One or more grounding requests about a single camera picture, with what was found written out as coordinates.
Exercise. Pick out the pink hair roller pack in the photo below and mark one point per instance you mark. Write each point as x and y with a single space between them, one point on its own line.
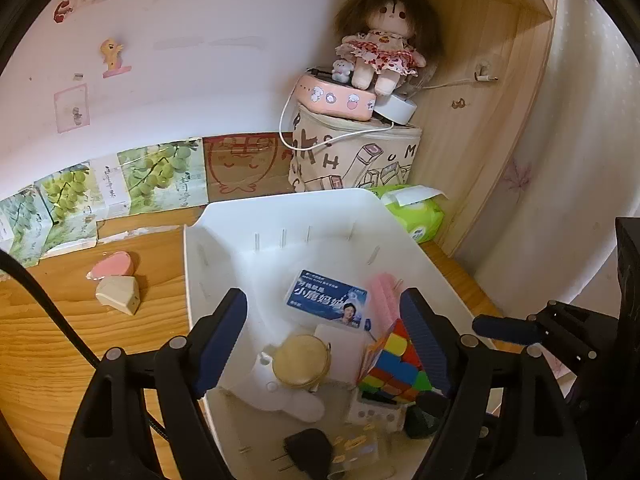
384 301

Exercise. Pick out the gold round compact case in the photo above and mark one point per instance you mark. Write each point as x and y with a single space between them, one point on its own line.
301 361

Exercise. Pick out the white round device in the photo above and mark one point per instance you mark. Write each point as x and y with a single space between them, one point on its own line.
394 108

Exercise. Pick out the pink oval packet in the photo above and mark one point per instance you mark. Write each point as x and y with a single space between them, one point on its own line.
116 264

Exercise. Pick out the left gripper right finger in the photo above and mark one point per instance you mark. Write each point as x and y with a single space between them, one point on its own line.
435 339

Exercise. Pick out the green perfume bottle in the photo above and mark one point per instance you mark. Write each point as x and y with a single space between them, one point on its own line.
423 417

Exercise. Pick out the beige lettered storage bag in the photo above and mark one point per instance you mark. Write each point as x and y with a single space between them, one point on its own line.
330 153

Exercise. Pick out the brown-haired rag doll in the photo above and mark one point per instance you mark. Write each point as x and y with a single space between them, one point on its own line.
387 41

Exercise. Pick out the multicolour puzzle cube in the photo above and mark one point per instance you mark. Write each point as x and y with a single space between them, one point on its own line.
391 371

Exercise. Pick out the pink round tin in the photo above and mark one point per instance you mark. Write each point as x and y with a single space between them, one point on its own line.
319 93

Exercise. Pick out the clear cartoon phone case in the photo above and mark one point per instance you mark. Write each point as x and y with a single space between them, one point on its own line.
355 447

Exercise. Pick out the beige house-shaped box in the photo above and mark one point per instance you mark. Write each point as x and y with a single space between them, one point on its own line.
120 293

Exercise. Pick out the white cube charger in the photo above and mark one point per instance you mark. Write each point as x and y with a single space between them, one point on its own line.
347 351

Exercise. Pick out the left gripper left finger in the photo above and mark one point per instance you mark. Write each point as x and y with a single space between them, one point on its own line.
214 337

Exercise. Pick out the black power adapter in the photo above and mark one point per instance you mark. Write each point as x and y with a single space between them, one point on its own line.
309 451

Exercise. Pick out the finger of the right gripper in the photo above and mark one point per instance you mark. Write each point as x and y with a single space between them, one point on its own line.
511 330

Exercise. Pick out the wooden shelf unit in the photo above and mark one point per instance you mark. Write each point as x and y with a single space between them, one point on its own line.
484 88

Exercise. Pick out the grape print cardboard sheet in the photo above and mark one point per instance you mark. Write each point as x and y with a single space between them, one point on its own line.
61 213

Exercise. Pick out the white curved plastic piece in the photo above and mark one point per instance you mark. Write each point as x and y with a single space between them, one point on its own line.
261 389

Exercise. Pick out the white plastic bin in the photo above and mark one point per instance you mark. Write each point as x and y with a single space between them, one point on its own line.
260 245

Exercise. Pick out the blue dental floss box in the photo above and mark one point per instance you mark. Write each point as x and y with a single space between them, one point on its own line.
331 300

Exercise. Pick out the brown cardboard panel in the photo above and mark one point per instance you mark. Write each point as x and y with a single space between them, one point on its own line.
244 165

